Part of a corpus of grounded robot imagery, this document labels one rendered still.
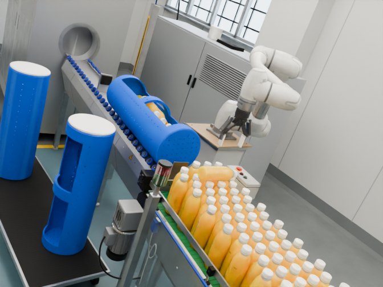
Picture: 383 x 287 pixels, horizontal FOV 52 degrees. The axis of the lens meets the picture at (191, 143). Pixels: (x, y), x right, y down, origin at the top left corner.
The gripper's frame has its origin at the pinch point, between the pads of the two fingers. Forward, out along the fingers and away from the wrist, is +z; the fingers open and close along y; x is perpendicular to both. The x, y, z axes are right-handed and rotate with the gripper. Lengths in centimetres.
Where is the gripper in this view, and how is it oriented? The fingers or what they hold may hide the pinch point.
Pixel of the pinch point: (229, 144)
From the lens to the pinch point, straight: 204.2
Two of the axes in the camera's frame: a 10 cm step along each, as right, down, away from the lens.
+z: -3.1, 8.8, 3.7
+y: -8.2, -0.6, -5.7
